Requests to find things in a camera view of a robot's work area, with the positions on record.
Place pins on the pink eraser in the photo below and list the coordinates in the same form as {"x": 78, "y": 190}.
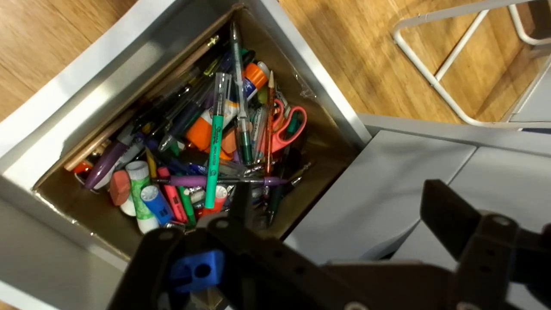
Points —
{"x": 120, "y": 187}

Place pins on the white metal stool frame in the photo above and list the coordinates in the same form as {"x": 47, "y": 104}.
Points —
{"x": 437, "y": 75}

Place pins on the blue pencil sharpener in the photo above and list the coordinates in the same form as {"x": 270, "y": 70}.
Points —
{"x": 199, "y": 269}

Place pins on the white drawer cabinet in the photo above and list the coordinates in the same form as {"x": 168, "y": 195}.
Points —
{"x": 402, "y": 183}

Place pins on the purple pen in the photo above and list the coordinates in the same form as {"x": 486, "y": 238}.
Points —
{"x": 242, "y": 182}

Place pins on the blue capped glue stick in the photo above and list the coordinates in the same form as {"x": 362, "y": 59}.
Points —
{"x": 156, "y": 204}

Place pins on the grey green thin pen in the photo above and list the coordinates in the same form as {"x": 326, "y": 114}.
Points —
{"x": 242, "y": 97}

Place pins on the white desk drawer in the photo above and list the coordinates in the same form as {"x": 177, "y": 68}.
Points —
{"x": 87, "y": 70}

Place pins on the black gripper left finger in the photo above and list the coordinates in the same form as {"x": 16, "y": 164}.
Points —
{"x": 270, "y": 269}

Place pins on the wooden pencil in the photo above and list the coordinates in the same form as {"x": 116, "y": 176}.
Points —
{"x": 270, "y": 121}

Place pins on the purple marker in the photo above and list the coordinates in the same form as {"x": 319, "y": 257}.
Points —
{"x": 106, "y": 166}

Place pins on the white glue stick green label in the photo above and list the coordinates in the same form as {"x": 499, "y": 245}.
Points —
{"x": 140, "y": 190}

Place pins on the green marker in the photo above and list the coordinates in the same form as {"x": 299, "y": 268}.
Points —
{"x": 187, "y": 206}

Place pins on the red marker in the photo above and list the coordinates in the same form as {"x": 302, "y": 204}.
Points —
{"x": 173, "y": 199}

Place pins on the orange marker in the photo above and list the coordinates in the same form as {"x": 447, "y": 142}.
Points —
{"x": 201, "y": 133}

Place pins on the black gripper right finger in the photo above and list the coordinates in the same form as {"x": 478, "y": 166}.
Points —
{"x": 488, "y": 252}

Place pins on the orange capped white bottle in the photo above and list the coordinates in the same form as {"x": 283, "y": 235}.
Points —
{"x": 257, "y": 75}

